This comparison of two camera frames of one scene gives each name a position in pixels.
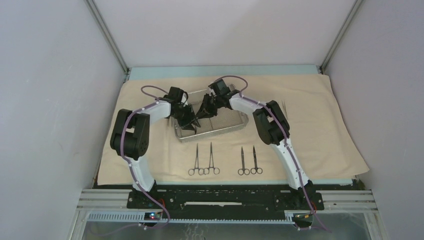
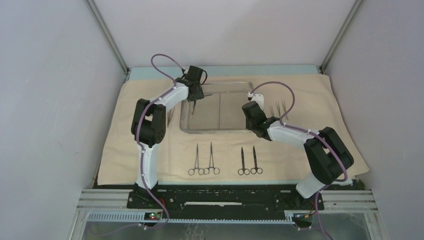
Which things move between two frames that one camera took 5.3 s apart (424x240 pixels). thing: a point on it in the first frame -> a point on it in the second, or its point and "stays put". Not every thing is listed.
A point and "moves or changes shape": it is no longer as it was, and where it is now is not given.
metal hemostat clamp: (216, 170) stays put
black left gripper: (191, 119) -> (199, 95)
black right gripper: (207, 110) -> (248, 125)
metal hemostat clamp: (201, 171) stays put
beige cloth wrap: (319, 138) stays put
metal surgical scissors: (254, 170) stays put
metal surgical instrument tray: (224, 119) moves or changes shape
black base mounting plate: (227, 198) stays put
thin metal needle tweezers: (284, 105) moves or changes shape
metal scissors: (241, 171) stays put
